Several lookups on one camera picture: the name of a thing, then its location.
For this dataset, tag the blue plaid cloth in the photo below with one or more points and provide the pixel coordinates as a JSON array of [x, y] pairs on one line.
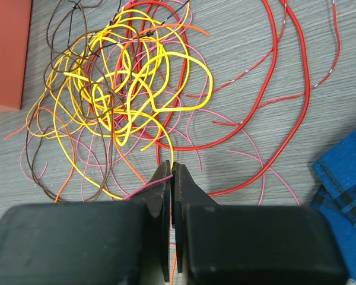
[[336, 197]]

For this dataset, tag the orange plastic tray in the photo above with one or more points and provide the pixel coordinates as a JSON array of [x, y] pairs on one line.
[[14, 31]]

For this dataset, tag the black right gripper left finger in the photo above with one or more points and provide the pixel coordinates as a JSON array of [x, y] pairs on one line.
[[113, 242]]

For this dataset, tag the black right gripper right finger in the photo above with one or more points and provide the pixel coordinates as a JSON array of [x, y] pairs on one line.
[[244, 244]]

